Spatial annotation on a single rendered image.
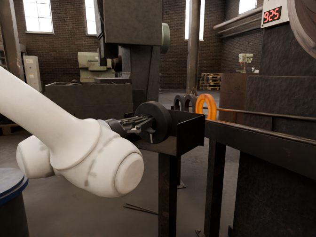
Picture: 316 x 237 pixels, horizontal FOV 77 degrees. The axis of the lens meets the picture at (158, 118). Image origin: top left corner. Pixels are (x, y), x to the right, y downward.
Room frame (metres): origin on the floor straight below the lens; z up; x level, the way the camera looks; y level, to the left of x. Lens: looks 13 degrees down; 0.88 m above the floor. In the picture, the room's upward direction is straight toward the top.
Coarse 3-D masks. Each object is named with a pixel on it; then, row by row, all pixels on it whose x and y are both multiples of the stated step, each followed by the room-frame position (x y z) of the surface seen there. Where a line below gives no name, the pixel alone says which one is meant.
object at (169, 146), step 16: (176, 112) 0.87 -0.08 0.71; (192, 112) 0.82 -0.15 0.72; (176, 128) 0.63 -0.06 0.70; (192, 128) 0.71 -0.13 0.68; (144, 144) 0.78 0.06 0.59; (160, 144) 0.77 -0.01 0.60; (176, 144) 0.63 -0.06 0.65; (192, 144) 0.71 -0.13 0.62; (160, 160) 0.76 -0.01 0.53; (176, 160) 0.77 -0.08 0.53; (160, 176) 0.76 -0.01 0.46; (176, 176) 0.77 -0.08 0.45; (160, 192) 0.76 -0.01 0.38; (176, 192) 0.77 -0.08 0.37; (160, 208) 0.76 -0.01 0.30; (176, 208) 0.78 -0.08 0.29; (160, 224) 0.76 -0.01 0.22
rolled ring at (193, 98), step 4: (188, 96) 1.27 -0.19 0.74; (192, 96) 1.22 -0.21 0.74; (184, 100) 1.32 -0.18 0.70; (188, 100) 1.30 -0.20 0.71; (192, 100) 1.20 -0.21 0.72; (196, 100) 1.20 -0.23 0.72; (184, 104) 1.32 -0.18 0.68; (188, 104) 1.32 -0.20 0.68; (192, 104) 1.20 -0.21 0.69; (184, 108) 1.32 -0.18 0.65; (188, 108) 1.33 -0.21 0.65; (192, 108) 1.20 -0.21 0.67
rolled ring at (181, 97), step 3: (177, 96) 1.45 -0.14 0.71; (180, 96) 1.40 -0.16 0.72; (183, 96) 1.40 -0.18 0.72; (174, 99) 1.50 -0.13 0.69; (177, 99) 1.46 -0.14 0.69; (180, 99) 1.39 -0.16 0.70; (183, 99) 1.38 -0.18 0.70; (174, 102) 1.50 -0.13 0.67; (177, 102) 1.49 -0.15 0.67; (180, 102) 1.39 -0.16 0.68; (174, 105) 1.50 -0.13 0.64; (177, 105) 1.50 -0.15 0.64; (174, 108) 1.50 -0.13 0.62; (177, 108) 1.50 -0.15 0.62
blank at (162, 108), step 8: (144, 104) 0.69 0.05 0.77; (152, 104) 0.67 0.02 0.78; (160, 104) 0.68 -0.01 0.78; (136, 112) 0.72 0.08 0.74; (144, 112) 0.70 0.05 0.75; (152, 112) 0.67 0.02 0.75; (160, 112) 0.65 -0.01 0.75; (168, 112) 0.67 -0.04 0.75; (160, 120) 0.65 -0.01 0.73; (168, 120) 0.65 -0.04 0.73; (160, 128) 0.66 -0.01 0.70; (168, 128) 0.64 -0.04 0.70; (144, 136) 0.70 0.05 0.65; (152, 136) 0.68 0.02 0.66; (160, 136) 0.66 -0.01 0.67; (168, 136) 0.67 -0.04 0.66
